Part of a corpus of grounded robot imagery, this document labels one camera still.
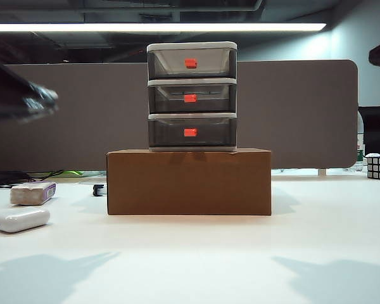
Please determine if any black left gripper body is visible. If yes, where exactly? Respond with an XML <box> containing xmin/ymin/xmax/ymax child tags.
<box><xmin>0</xmin><ymin>34</ymin><xmax>35</xmax><ymax>123</ymax></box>

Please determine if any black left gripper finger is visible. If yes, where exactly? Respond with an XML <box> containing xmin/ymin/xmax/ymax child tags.
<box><xmin>17</xmin><ymin>104</ymin><xmax>60</xmax><ymax>124</ymax></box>
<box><xmin>25</xmin><ymin>80</ymin><xmax>60</xmax><ymax>104</ymax></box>

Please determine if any white earphone case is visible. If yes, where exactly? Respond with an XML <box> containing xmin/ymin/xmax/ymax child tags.
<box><xmin>0</xmin><ymin>206</ymin><xmax>51</xmax><ymax>234</ymax></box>

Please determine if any smoky drawer with red handle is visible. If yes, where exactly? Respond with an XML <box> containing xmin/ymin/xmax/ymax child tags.
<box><xmin>148</xmin><ymin>118</ymin><xmax>237</xmax><ymax>148</ymax></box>

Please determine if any smoky drawer with slotted back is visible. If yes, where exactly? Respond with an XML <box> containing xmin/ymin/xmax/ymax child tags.
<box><xmin>148</xmin><ymin>84</ymin><xmax>237</xmax><ymax>113</ymax></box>

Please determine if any smoky drawer with plain interior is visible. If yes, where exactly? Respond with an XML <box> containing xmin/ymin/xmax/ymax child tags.
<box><xmin>148</xmin><ymin>49</ymin><xmax>236</xmax><ymax>79</ymax></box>

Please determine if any grey desk partition panel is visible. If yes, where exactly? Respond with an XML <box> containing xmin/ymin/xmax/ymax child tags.
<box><xmin>0</xmin><ymin>59</ymin><xmax>359</xmax><ymax>172</ymax></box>

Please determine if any tissue pack with purple label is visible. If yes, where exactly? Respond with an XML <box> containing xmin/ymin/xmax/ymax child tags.
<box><xmin>9</xmin><ymin>182</ymin><xmax>57</xmax><ymax>206</ymax></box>

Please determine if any long ceiling light strip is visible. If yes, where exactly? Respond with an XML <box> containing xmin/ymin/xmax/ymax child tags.
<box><xmin>0</xmin><ymin>22</ymin><xmax>327</xmax><ymax>33</ymax></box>

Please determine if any brown cardboard box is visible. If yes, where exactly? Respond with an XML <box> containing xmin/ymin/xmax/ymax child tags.
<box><xmin>106</xmin><ymin>148</ymin><xmax>272</xmax><ymax>217</ymax></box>

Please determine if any black cable behind desk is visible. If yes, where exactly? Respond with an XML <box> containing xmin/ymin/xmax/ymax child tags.
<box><xmin>0</xmin><ymin>169</ymin><xmax>65</xmax><ymax>188</ymax></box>

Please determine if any white drawer cabinet frame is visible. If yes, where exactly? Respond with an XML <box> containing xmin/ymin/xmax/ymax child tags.
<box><xmin>146</xmin><ymin>41</ymin><xmax>239</xmax><ymax>152</ymax></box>

